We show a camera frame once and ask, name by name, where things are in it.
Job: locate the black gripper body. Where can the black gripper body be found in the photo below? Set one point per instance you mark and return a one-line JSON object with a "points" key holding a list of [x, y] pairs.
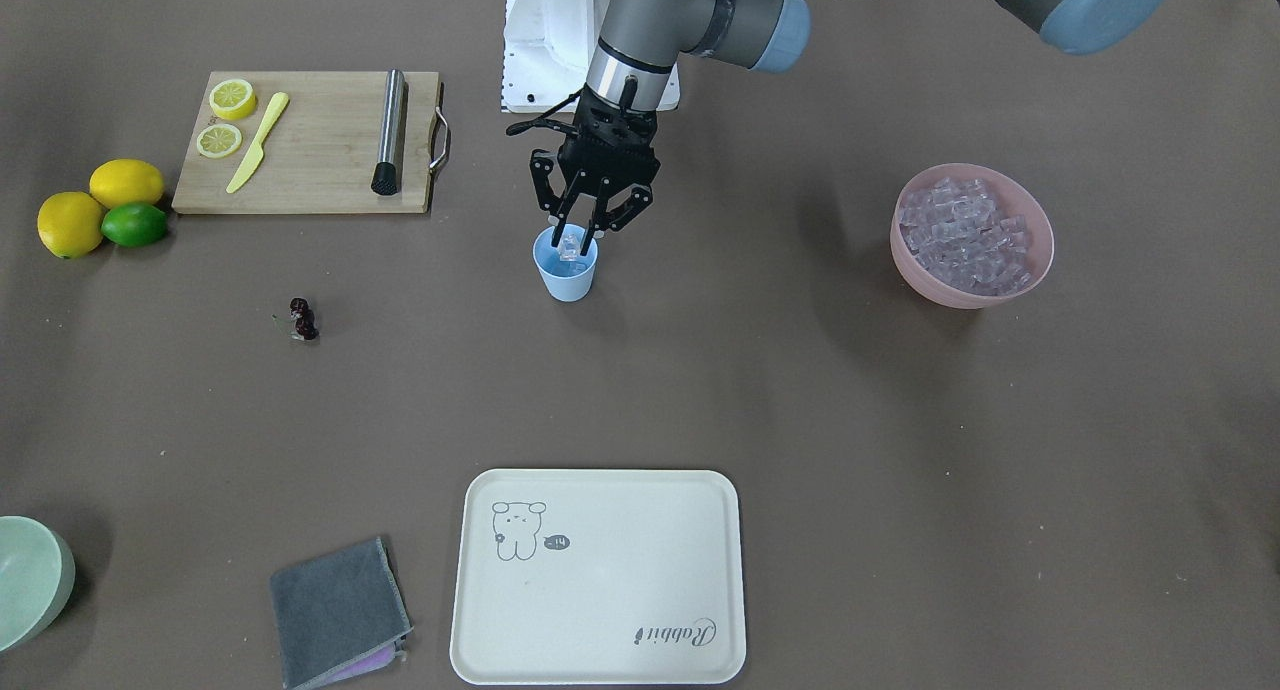
{"points": [[541, 177]]}

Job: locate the upper lemon half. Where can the upper lemon half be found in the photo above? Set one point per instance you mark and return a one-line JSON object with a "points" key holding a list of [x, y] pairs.
{"points": [[232, 99]]}

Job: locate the steel muddler black tip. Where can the steel muddler black tip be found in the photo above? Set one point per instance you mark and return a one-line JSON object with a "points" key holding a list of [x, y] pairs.
{"points": [[387, 173]]}

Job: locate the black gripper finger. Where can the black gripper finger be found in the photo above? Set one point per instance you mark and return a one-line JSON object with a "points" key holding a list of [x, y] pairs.
{"points": [[557, 205], [616, 202]]}

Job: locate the lemon half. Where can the lemon half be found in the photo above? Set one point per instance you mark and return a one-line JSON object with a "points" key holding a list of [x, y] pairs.
{"points": [[232, 99], [218, 141]]}

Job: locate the lower yellow lemon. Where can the lower yellow lemon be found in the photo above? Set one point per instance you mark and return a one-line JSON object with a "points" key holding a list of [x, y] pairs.
{"points": [[69, 224]]}

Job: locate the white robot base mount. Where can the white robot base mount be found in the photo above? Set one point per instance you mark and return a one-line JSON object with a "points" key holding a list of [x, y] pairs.
{"points": [[548, 46]]}

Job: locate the yellow plastic knife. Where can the yellow plastic knife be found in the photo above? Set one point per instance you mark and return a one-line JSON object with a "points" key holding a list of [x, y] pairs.
{"points": [[255, 152]]}

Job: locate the grey folded cloth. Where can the grey folded cloth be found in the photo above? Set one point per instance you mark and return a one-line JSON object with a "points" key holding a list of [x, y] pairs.
{"points": [[338, 616]]}

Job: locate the dark cherry pair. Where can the dark cherry pair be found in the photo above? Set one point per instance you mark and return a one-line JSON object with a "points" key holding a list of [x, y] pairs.
{"points": [[299, 322]]}

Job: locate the upper yellow lemon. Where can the upper yellow lemon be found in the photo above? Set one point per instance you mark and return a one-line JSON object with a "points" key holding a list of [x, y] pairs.
{"points": [[125, 181]]}

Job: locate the blue plastic cup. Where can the blue plastic cup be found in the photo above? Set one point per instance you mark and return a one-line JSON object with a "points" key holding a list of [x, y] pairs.
{"points": [[567, 282]]}

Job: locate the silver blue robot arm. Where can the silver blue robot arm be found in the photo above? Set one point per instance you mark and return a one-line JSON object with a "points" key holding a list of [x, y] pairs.
{"points": [[640, 41]]}

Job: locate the bamboo cutting board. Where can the bamboo cutting board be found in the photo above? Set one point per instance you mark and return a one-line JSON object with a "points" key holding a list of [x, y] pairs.
{"points": [[322, 152]]}

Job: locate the green lime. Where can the green lime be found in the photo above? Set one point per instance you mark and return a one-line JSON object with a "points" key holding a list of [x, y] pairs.
{"points": [[134, 224]]}

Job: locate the pile of ice cubes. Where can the pile of ice cubes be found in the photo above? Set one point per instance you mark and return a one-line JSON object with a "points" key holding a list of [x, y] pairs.
{"points": [[960, 234]]}

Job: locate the pink bowl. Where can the pink bowl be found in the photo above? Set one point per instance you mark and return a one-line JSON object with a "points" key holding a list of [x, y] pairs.
{"points": [[1014, 198]]}

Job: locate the ice cube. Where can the ice cube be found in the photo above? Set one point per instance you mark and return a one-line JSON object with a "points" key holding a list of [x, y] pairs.
{"points": [[569, 248]]}

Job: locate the cream rabbit tray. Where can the cream rabbit tray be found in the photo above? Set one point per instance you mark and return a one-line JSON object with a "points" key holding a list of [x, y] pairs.
{"points": [[594, 576]]}

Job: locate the lower lemon half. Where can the lower lemon half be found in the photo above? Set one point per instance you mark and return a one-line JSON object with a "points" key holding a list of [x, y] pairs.
{"points": [[218, 141]]}

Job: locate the mint green bowl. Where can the mint green bowl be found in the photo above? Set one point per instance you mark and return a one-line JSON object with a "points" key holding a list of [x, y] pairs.
{"points": [[37, 576]]}

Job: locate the yellow lemon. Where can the yellow lemon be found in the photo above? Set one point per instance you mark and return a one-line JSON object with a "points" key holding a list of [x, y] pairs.
{"points": [[69, 224], [125, 181]]}

